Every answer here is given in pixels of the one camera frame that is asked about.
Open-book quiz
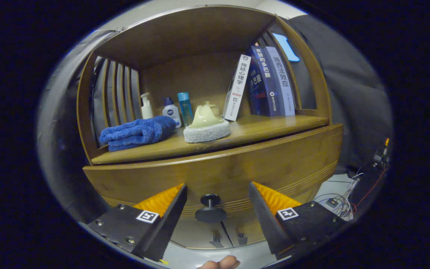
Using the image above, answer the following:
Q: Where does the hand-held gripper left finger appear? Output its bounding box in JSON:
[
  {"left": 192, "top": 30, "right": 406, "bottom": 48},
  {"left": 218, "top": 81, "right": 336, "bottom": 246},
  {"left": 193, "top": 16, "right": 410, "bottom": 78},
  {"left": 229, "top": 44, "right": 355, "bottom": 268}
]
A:
[{"left": 87, "top": 183, "right": 188, "bottom": 262}]

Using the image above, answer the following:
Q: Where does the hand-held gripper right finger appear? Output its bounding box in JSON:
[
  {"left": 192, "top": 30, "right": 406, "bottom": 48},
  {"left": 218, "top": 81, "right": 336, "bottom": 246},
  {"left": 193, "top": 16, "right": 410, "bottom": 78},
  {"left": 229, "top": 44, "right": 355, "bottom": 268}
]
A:
[{"left": 248, "top": 182, "right": 350, "bottom": 261}]

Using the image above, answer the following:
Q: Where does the pale green scrub brush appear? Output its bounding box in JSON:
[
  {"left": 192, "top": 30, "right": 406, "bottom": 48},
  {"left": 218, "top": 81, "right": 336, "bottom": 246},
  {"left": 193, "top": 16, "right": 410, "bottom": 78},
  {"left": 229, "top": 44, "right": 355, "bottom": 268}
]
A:
[{"left": 183, "top": 103, "right": 231, "bottom": 144}]

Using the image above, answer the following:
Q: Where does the wooden cabinet door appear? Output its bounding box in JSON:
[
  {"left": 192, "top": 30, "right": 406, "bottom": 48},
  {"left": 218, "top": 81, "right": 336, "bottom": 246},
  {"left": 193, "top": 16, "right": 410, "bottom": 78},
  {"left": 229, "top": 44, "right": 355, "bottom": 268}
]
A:
[
  {"left": 170, "top": 220, "right": 234, "bottom": 249},
  {"left": 221, "top": 217, "right": 271, "bottom": 248}
]

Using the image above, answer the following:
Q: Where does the wooden countertop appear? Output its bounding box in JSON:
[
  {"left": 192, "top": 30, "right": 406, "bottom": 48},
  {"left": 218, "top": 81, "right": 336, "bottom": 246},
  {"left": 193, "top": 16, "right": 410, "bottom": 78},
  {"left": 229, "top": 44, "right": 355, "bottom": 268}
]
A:
[{"left": 91, "top": 114, "right": 329, "bottom": 166}]

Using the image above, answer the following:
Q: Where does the wooden cabinet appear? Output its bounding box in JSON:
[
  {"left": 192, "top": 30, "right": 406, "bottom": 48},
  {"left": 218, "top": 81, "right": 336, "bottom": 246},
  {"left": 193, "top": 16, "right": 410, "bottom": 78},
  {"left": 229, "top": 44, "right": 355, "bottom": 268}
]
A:
[{"left": 76, "top": 4, "right": 344, "bottom": 250}]

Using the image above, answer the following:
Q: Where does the blue folded towel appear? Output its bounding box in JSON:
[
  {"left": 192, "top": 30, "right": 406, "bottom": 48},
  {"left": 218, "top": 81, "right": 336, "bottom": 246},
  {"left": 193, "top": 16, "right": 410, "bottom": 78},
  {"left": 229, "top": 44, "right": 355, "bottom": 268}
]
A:
[{"left": 99, "top": 115, "right": 177, "bottom": 152}]

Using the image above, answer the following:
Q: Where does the white bottle with blue cap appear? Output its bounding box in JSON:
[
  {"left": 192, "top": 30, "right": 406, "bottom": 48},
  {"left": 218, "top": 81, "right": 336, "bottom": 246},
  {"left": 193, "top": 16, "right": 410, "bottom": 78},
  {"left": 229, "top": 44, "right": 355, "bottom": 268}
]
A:
[{"left": 162, "top": 97, "right": 182, "bottom": 129}]

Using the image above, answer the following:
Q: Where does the white pump bottle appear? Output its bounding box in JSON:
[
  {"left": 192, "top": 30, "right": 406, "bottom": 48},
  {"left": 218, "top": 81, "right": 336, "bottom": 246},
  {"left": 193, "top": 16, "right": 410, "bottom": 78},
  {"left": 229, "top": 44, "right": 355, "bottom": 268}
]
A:
[{"left": 140, "top": 92, "right": 154, "bottom": 120}]

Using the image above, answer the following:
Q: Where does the clear blue bottle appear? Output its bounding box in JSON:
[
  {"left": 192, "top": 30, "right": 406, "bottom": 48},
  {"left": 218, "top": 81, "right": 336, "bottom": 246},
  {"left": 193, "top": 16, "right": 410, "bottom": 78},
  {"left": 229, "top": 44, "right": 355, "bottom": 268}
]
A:
[{"left": 177, "top": 92, "right": 194, "bottom": 127}]

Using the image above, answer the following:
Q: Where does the beige lidded teacup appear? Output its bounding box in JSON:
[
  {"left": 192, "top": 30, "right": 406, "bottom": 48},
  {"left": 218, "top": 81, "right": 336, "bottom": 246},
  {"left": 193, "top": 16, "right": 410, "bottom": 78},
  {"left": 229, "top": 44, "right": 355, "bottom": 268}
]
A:
[{"left": 204, "top": 100, "right": 221, "bottom": 117}]

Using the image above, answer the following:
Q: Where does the dark blue book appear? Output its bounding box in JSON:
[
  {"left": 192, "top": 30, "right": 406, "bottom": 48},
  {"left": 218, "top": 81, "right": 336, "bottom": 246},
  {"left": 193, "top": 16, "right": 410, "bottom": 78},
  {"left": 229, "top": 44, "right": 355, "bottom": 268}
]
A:
[{"left": 247, "top": 45, "right": 278, "bottom": 117}]

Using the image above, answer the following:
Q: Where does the white book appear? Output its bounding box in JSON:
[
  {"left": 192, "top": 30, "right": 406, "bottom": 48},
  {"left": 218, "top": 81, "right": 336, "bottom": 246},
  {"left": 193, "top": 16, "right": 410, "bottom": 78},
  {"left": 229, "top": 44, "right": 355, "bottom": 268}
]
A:
[{"left": 222, "top": 54, "right": 252, "bottom": 121}]

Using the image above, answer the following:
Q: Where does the pale lilac book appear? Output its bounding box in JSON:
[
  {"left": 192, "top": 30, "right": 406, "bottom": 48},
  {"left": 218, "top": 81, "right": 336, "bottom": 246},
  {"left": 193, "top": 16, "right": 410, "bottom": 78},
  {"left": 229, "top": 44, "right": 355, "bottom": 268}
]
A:
[{"left": 264, "top": 46, "right": 296, "bottom": 116}]

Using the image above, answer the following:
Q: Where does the tangle of thin cables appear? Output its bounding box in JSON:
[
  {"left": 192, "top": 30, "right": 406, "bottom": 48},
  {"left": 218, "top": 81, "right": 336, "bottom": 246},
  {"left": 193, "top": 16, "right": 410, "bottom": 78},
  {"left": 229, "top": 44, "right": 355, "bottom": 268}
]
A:
[{"left": 313, "top": 168, "right": 387, "bottom": 222}]

